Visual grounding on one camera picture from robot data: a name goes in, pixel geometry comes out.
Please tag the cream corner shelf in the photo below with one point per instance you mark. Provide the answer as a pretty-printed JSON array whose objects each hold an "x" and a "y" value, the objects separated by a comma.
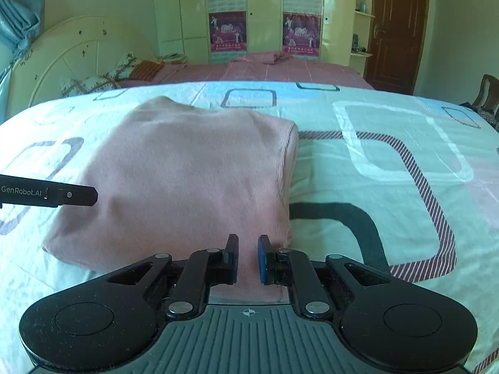
[{"x": 362, "y": 19}]

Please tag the wooden chair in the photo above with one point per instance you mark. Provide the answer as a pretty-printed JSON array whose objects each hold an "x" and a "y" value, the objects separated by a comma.
[{"x": 487, "y": 95}]

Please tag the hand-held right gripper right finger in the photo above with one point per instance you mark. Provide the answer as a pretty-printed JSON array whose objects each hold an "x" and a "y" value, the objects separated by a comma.
[{"x": 263, "y": 261}]

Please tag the pale blue jar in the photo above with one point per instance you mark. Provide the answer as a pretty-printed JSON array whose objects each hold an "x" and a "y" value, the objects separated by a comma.
[{"x": 362, "y": 4}]

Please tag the cream bed headboard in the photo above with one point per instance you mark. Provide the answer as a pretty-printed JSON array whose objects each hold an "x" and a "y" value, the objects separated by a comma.
[{"x": 78, "y": 46}]

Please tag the white floral pillow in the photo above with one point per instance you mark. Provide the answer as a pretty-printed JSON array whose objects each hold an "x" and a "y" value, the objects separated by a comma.
[{"x": 97, "y": 80}]

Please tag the pink wall poster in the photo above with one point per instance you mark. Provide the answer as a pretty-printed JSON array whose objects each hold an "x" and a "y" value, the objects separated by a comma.
[
  {"x": 302, "y": 33},
  {"x": 228, "y": 31}
]

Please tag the crumpled pink cloth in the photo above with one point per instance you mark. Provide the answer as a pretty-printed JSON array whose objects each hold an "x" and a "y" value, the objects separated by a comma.
[{"x": 276, "y": 57}]

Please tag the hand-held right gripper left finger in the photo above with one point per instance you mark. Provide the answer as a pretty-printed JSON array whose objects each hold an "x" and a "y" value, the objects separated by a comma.
[{"x": 234, "y": 259}]

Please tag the blue curtain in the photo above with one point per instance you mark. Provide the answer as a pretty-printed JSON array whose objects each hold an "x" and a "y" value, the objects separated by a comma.
[{"x": 19, "y": 7}]

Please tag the pink knit sweater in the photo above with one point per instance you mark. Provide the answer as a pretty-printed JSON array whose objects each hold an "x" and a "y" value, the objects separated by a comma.
[{"x": 187, "y": 171}]

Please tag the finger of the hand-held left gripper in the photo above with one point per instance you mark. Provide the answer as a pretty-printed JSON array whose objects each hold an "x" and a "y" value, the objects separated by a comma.
[{"x": 78, "y": 195}]

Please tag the white patterned blanket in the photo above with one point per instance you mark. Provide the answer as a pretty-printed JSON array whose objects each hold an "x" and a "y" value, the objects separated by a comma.
[{"x": 390, "y": 210}]

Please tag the pink bed sheet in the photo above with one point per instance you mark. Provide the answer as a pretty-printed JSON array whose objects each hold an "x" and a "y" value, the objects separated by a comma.
[{"x": 292, "y": 73}]

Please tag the brown wooden door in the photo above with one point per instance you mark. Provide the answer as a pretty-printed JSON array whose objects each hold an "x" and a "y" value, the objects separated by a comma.
[{"x": 397, "y": 27}]

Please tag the cream wardrobe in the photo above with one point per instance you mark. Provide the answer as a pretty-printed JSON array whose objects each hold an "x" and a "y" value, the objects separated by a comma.
[{"x": 265, "y": 15}]

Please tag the brown striped pillow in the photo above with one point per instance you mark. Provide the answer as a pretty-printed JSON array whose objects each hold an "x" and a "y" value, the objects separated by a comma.
[{"x": 146, "y": 70}]

